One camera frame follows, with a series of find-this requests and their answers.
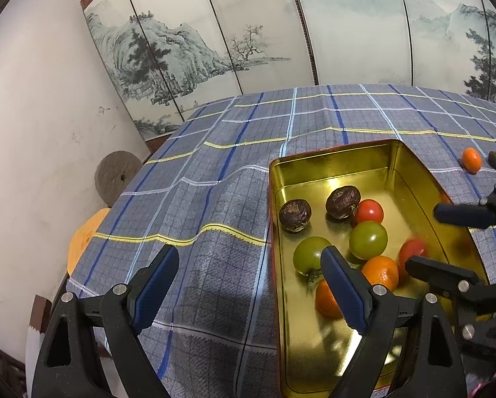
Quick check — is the green tomato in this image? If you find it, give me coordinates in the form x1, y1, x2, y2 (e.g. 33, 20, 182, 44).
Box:
349, 221, 388, 260
293, 236, 334, 283

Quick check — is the orange tangerine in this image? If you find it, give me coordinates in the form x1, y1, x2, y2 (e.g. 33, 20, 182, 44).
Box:
314, 280, 344, 318
462, 148, 482, 172
362, 256, 399, 292

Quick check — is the painted landscape folding screen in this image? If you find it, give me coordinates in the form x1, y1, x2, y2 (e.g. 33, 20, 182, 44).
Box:
78, 0, 496, 142

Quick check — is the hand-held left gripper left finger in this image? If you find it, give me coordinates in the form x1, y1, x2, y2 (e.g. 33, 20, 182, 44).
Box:
32, 244, 180, 398

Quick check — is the blue plaid tablecloth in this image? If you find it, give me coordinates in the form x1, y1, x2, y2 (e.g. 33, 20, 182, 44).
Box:
65, 84, 496, 398

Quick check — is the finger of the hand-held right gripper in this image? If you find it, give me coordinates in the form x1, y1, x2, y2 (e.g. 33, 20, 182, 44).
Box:
434, 182, 496, 233
405, 255, 496, 344

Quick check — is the orange round stool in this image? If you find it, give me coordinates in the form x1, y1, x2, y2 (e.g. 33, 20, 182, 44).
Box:
66, 208, 111, 276

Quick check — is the round stone millstone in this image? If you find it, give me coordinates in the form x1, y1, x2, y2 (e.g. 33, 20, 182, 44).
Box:
95, 152, 140, 208

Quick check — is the small wooden box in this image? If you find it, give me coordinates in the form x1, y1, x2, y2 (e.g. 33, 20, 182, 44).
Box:
29, 294, 53, 332

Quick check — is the gold metal tin tray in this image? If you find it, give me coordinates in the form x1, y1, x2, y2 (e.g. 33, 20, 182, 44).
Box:
269, 140, 495, 394

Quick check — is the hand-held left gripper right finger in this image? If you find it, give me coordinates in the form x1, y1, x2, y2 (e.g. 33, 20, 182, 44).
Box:
320, 246, 468, 398

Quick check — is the red tomato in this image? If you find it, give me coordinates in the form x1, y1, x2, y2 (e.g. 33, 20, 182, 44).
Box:
355, 199, 384, 225
397, 238, 428, 278

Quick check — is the white paper sheet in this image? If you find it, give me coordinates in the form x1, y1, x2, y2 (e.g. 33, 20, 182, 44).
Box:
24, 325, 45, 382

